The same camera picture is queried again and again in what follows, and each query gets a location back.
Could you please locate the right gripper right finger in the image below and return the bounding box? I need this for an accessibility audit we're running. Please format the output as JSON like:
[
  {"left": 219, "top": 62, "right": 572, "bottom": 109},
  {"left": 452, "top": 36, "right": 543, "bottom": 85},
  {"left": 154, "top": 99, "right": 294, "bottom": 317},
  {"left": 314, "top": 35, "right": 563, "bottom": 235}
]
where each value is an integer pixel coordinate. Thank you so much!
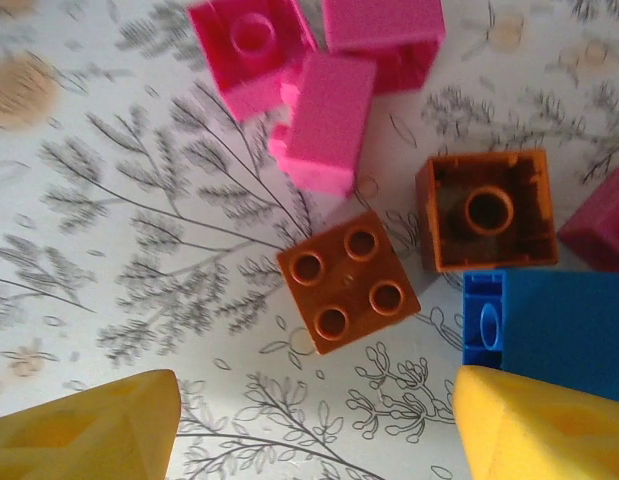
[{"left": 453, "top": 364, "right": 619, "bottom": 480}]

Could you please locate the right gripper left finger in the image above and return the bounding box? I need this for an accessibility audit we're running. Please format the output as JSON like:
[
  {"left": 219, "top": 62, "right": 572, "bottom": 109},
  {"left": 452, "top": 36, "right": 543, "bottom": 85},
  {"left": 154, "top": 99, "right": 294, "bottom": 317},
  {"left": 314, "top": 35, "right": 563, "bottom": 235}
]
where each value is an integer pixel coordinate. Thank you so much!
[{"left": 0, "top": 369, "right": 183, "bottom": 480}]

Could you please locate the blue lego brick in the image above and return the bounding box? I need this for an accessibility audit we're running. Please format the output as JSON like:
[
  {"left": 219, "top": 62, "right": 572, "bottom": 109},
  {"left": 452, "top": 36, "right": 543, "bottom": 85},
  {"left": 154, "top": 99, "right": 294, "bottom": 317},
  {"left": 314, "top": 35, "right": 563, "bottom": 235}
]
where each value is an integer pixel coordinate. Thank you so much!
[{"left": 460, "top": 268, "right": 619, "bottom": 406}]

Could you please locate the floral patterned tablecloth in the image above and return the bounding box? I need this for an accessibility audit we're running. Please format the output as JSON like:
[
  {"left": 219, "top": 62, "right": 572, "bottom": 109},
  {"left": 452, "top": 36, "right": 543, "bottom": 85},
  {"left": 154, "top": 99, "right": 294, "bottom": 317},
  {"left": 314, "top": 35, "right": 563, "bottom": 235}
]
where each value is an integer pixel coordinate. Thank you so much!
[{"left": 0, "top": 0, "right": 619, "bottom": 480}]

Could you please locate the orange lego brick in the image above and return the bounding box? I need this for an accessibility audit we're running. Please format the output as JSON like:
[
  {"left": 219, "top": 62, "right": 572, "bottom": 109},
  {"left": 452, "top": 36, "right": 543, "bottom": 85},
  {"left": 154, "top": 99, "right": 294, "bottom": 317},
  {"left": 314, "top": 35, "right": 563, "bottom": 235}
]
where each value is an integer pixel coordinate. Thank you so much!
[
  {"left": 276, "top": 209, "right": 422, "bottom": 356},
  {"left": 415, "top": 148, "right": 560, "bottom": 275}
]

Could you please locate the pink lego brick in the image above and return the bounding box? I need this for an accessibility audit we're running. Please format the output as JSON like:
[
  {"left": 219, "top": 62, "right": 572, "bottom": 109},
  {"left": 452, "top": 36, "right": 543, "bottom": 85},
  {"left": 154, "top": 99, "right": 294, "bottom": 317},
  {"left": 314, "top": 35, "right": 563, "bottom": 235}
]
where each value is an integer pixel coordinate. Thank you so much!
[
  {"left": 187, "top": 0, "right": 318, "bottom": 123},
  {"left": 267, "top": 51, "right": 379, "bottom": 199},
  {"left": 319, "top": 0, "right": 446, "bottom": 95},
  {"left": 557, "top": 164, "right": 619, "bottom": 274}
]

